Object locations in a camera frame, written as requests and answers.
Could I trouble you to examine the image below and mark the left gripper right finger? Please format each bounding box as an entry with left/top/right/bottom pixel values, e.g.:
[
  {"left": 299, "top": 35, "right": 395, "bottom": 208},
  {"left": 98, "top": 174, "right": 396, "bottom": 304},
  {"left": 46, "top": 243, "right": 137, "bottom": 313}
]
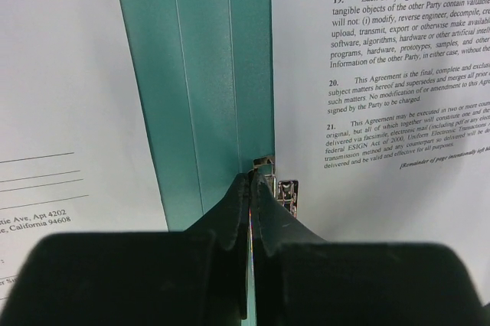
[{"left": 250, "top": 173, "right": 489, "bottom": 325}]

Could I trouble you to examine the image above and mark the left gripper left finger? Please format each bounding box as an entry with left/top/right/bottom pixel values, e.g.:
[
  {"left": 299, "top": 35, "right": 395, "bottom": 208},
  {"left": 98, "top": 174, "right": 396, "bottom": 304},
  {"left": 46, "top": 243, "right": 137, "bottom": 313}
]
[{"left": 1, "top": 174, "right": 250, "bottom": 325}]

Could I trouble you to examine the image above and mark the black folder clip mechanism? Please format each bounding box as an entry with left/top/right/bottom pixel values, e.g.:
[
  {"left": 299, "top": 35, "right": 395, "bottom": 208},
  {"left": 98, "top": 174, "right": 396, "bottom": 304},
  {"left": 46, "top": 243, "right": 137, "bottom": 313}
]
[{"left": 253, "top": 155, "right": 299, "bottom": 218}]

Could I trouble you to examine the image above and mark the white paper sheet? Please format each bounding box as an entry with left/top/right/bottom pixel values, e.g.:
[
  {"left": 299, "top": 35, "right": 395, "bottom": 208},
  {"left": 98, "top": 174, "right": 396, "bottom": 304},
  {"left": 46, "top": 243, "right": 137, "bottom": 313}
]
[
  {"left": 271, "top": 0, "right": 489, "bottom": 302},
  {"left": 1, "top": 0, "right": 168, "bottom": 302}
]

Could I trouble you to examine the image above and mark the teal file folder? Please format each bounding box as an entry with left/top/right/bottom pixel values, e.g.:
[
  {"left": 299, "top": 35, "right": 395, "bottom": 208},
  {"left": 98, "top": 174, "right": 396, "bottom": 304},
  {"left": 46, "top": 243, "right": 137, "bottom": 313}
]
[{"left": 120, "top": 0, "right": 274, "bottom": 231}]

